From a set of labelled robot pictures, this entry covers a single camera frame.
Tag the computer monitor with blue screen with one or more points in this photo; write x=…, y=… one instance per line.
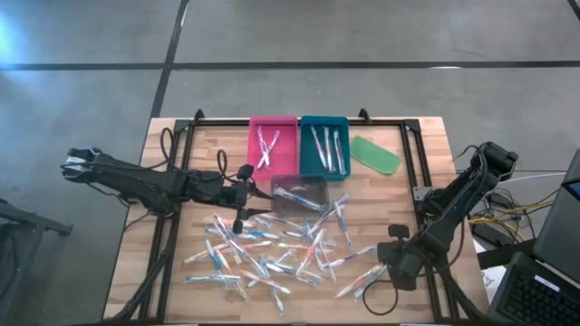
x=557, y=217

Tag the white paper sheet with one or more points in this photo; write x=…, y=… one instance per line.
x=491, y=276

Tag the black metal stand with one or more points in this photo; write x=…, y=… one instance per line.
x=27, y=219

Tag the black aluminium rig frame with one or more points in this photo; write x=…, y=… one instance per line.
x=217, y=122

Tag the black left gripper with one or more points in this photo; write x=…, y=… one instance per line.
x=238, y=194

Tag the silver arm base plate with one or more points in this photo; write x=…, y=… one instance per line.
x=421, y=194

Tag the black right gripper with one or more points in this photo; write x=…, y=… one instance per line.
x=401, y=265

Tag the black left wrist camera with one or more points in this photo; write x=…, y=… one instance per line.
x=238, y=222

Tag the clear plastic bin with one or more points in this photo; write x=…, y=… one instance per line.
x=317, y=185

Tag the blue toothbrush in clear wrapper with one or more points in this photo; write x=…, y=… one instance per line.
x=299, y=199
x=263, y=234
x=281, y=222
x=309, y=228
x=212, y=256
x=343, y=226

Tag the black power brick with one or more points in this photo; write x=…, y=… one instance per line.
x=487, y=234

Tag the pink plastic bin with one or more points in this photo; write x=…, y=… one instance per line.
x=290, y=167

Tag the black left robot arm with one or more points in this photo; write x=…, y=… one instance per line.
x=149, y=181

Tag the green plastic lid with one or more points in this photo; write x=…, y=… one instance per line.
x=376, y=156

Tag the black power adapter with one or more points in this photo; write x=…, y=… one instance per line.
x=500, y=200

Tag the teal plastic bin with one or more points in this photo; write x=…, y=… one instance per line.
x=304, y=149

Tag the black keyboard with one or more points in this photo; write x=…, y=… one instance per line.
x=534, y=299

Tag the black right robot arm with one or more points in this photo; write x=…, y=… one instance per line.
x=453, y=208

